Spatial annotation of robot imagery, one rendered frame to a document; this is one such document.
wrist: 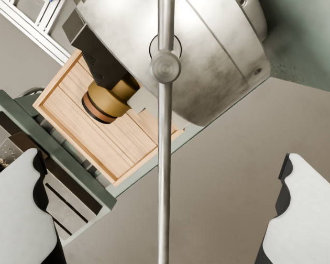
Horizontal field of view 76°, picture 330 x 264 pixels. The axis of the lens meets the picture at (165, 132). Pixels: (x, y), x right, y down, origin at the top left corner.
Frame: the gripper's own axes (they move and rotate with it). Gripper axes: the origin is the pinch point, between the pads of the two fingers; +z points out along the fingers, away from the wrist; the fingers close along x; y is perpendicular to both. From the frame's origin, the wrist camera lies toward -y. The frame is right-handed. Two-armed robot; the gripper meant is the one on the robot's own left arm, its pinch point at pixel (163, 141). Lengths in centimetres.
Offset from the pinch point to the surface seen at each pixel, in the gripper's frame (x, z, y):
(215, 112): 7.1, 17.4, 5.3
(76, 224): -28, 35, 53
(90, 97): -13.2, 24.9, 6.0
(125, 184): -21, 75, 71
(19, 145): -39, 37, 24
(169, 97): 0.4, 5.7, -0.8
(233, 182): 52, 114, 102
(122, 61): -4.6, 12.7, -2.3
